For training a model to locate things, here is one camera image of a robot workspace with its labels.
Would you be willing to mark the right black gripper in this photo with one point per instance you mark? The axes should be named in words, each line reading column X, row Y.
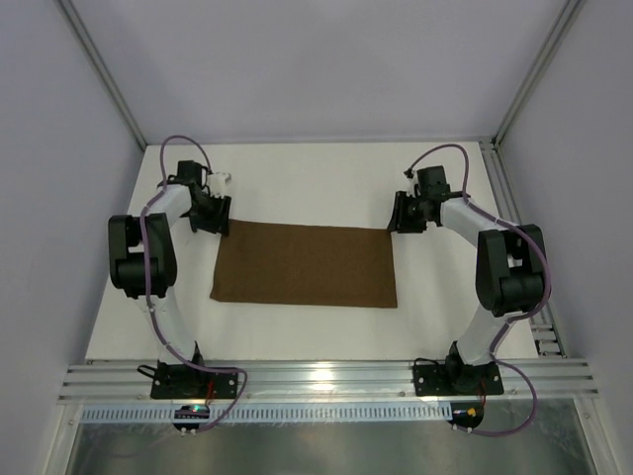
column 405, row 213

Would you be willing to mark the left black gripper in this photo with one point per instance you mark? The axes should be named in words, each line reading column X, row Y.
column 216, row 214

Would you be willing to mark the brown cloth napkin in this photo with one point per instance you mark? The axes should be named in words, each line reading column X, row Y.
column 264, row 263

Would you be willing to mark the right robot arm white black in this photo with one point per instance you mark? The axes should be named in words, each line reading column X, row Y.
column 510, row 274

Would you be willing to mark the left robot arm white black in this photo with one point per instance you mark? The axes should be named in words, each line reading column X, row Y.
column 142, row 257

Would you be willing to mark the left black controller board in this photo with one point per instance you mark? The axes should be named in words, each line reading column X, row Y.
column 189, row 419

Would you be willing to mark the black controller board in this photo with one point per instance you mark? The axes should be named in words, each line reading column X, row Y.
column 189, row 419
column 466, row 417

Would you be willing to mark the right black controller board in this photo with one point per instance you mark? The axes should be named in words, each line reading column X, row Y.
column 466, row 417

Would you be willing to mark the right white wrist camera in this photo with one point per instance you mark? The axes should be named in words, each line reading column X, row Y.
column 410, row 175

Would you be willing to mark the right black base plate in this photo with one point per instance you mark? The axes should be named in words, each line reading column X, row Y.
column 438, row 378

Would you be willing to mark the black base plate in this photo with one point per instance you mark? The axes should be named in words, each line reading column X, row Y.
column 438, row 378
column 179, row 381

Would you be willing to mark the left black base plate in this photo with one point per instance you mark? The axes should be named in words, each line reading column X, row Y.
column 179, row 381

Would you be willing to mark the right aluminium rail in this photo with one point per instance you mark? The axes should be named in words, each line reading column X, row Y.
column 546, row 337

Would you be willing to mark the aluminium rail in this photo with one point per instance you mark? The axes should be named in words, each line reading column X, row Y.
column 318, row 381
column 546, row 337

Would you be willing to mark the front aluminium rail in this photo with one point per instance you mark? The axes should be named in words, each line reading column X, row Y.
column 318, row 381

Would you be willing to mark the grey slotted cable duct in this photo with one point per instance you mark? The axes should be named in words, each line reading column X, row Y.
column 274, row 413

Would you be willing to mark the left aluminium frame post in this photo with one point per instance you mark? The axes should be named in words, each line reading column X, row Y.
column 89, row 48

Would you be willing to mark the aluminium frame post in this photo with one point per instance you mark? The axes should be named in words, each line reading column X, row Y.
column 89, row 48
column 561, row 26

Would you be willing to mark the right aluminium frame post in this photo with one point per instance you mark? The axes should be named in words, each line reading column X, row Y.
column 561, row 26

